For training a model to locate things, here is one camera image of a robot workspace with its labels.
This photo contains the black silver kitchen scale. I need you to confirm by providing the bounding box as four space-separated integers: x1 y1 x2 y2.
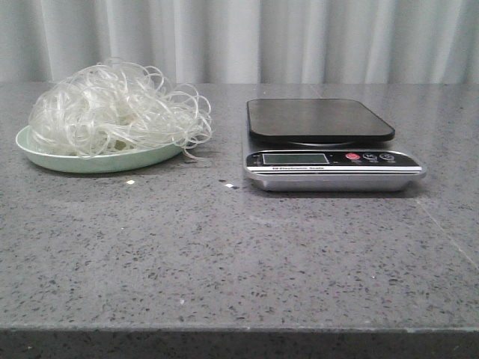
242 99 426 191

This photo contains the white pleated curtain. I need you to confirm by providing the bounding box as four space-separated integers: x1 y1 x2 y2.
1 1 478 84

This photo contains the light green round plate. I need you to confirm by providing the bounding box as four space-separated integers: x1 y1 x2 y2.
16 126 183 174

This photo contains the white translucent vermicelli bundle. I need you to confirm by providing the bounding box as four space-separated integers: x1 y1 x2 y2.
28 59 213 159

